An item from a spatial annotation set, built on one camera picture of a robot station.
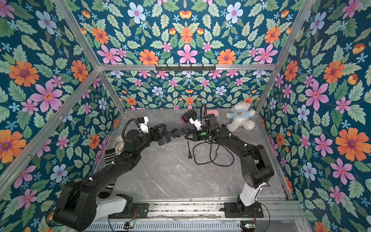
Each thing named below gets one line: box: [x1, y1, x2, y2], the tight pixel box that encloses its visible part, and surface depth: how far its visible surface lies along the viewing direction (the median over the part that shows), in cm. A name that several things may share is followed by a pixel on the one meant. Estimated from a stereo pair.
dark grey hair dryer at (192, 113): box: [180, 109, 198, 124], surface depth 114 cm
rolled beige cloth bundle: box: [114, 135, 125, 156], surface depth 97 cm
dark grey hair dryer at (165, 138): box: [157, 128, 187, 146], surface depth 75 cm
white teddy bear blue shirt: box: [225, 101, 257, 133], surface depth 108 cm
